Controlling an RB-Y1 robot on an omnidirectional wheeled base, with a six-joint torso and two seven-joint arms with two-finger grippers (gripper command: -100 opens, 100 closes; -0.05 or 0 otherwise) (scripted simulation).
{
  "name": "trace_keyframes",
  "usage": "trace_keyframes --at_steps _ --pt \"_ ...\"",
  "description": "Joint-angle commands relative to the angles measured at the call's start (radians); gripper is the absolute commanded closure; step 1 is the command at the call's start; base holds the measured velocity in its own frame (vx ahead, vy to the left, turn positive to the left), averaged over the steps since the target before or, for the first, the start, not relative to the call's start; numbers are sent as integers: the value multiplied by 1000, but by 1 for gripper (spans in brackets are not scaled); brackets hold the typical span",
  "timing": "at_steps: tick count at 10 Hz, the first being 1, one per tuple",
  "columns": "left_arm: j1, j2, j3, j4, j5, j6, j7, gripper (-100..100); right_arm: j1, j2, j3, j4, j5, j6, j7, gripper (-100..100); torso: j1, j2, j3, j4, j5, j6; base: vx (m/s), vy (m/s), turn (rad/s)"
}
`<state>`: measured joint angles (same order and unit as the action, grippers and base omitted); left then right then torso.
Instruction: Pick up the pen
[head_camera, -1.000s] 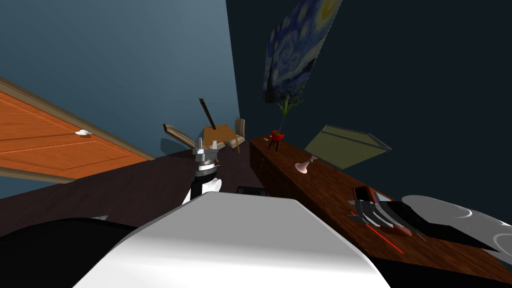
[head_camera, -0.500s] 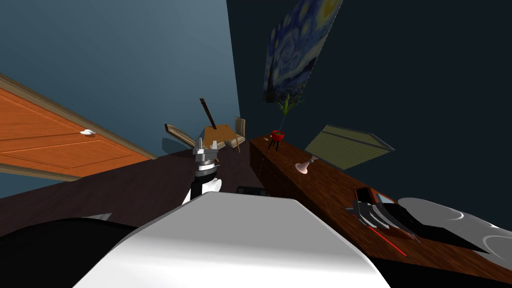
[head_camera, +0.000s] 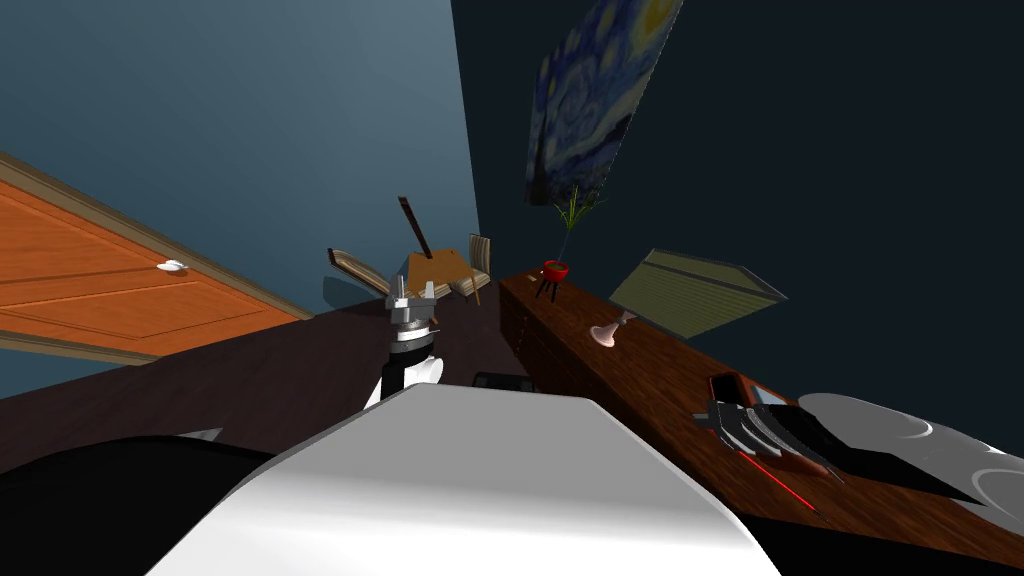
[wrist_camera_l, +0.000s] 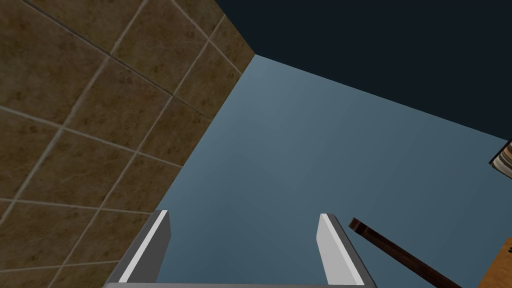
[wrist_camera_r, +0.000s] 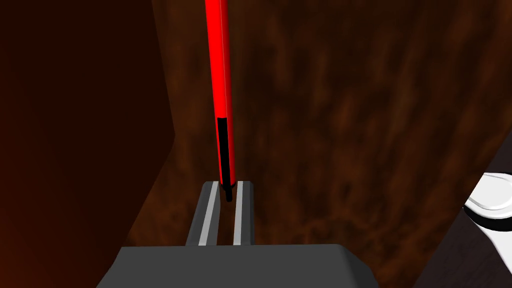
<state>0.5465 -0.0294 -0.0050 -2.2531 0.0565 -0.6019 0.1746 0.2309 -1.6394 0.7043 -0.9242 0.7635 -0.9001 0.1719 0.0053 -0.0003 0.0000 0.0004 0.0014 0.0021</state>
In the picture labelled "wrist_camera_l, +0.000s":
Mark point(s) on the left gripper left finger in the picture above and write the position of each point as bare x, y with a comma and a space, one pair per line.
148, 250

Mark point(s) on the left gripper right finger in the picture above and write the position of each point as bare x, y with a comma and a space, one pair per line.
340, 254

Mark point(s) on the dark brown wooden bar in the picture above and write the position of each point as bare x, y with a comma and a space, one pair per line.
400, 252

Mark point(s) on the light brown wooden furniture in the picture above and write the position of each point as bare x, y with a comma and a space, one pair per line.
499, 267

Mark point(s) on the framed wall picture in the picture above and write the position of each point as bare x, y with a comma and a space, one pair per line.
504, 160

